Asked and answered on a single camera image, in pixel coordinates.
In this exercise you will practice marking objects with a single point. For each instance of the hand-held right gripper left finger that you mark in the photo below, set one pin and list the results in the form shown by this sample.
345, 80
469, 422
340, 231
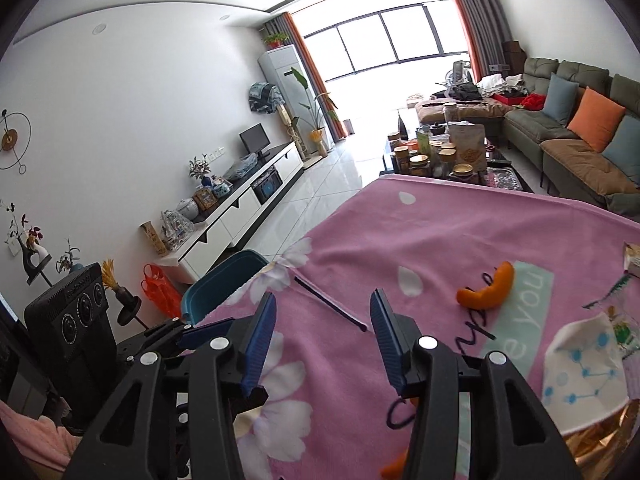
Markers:
260, 345

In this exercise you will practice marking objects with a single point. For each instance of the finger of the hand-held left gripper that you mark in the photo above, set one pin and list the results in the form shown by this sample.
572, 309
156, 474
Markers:
160, 331
200, 335

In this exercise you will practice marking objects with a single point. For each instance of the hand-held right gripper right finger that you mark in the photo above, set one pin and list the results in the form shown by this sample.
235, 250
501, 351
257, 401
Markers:
384, 345

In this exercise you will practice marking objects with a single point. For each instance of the curved orange peel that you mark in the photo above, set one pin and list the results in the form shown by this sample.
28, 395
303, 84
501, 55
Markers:
487, 297

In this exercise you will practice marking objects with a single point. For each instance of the orange plastic bag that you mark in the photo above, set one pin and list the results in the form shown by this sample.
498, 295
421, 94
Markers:
160, 292

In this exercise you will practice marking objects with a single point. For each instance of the black round stand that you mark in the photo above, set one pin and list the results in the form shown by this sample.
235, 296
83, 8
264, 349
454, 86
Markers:
129, 307

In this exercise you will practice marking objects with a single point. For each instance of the teal plastic bin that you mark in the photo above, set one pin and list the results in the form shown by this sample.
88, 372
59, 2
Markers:
210, 285

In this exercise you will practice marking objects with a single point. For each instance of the tiny orange peel piece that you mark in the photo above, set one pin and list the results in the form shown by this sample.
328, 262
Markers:
413, 401

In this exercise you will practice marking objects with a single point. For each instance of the thin black stick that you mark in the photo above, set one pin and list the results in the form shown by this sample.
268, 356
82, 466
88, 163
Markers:
330, 304

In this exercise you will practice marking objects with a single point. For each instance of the dried wheat vase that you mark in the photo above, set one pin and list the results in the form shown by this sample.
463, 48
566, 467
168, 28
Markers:
111, 275

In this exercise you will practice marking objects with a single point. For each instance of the tall wooden box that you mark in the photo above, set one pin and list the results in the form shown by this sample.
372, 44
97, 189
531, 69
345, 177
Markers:
154, 239

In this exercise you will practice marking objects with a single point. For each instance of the clear plastic bag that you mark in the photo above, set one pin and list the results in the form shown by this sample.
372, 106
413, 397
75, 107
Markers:
176, 230

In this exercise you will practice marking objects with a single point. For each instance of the pink flower printed blanket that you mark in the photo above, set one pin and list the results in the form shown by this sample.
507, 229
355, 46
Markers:
350, 240

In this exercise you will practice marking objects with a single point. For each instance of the white tv cabinet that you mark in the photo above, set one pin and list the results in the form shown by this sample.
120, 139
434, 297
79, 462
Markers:
235, 220

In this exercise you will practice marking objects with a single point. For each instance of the white pot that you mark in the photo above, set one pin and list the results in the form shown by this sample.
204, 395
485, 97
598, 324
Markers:
189, 210

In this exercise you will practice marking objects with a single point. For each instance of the blue white porcelain jar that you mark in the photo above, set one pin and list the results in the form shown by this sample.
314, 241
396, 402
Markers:
222, 187

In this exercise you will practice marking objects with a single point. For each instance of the blue vase with plant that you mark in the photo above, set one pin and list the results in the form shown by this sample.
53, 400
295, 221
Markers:
202, 172

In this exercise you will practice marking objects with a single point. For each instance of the blue plastic wrapped item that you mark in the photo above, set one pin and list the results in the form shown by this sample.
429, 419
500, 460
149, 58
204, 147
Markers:
240, 167

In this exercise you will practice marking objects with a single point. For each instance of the group of lidded jars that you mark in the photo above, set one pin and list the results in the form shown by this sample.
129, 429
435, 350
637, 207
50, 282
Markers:
420, 162

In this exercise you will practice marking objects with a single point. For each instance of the white blue-dotted packet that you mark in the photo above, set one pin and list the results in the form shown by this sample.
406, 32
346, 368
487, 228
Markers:
580, 360

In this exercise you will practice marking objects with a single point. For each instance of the black monitor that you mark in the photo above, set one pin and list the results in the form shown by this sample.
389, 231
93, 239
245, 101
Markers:
254, 137

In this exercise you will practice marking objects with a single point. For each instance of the silver tray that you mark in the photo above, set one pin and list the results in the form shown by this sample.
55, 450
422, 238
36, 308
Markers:
504, 177

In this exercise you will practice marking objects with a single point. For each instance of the brown paper bag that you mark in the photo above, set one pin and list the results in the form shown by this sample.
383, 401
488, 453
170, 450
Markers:
467, 147

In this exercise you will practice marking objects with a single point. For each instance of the dark coffee table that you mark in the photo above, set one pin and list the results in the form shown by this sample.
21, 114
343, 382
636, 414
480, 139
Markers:
505, 162

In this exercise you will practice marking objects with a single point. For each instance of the shiny gold foil wrapper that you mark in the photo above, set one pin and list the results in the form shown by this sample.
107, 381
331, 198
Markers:
600, 440

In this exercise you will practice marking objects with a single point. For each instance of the clear green printed wrapper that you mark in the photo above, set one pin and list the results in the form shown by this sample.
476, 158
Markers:
620, 332

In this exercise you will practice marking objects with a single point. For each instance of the tall leafy potted plant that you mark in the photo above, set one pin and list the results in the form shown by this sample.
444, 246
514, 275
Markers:
320, 110

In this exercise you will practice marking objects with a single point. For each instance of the blue patterned bag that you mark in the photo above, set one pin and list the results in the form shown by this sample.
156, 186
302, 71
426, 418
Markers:
262, 97

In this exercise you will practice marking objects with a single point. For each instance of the green sofa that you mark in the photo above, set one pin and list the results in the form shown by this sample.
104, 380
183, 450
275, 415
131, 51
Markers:
530, 127

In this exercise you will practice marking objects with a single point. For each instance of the beige snack wrapper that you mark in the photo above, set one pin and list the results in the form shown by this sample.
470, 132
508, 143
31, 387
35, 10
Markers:
632, 260

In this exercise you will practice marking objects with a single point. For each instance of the brown seat pad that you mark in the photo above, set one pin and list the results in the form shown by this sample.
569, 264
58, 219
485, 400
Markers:
585, 165

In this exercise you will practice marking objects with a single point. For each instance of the white standing air conditioner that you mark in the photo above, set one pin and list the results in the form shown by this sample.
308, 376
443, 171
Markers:
282, 67

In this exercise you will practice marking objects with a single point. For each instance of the red cloth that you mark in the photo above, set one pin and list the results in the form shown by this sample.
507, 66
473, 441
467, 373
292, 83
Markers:
534, 102

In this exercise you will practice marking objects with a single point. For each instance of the pile of white clothes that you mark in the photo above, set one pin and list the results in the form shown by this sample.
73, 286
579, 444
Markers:
497, 82

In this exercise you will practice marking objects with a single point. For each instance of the orange grey curtain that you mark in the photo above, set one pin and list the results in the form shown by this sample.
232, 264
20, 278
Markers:
470, 10
310, 60

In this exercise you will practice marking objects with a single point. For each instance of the blue grey cushion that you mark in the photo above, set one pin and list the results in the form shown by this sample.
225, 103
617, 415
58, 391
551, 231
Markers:
560, 97
625, 147

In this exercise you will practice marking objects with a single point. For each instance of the large black framed window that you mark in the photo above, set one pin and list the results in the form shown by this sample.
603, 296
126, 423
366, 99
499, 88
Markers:
375, 40

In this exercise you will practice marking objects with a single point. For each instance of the small green potted plant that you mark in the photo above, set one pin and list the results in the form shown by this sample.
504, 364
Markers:
275, 39

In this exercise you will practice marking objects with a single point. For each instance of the orange cushion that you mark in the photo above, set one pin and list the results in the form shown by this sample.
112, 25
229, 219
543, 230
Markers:
595, 120

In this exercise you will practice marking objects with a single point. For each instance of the dark brown cabinet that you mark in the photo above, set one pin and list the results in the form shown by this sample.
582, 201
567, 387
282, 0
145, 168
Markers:
514, 55

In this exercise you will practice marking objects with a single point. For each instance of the wall flower decoration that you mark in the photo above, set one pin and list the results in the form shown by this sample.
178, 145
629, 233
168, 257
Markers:
30, 245

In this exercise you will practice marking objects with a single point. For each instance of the wooden picture frame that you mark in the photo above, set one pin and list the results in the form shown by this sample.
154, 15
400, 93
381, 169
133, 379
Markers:
206, 199

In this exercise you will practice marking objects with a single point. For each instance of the round wall clock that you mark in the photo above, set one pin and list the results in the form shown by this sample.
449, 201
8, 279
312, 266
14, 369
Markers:
7, 139

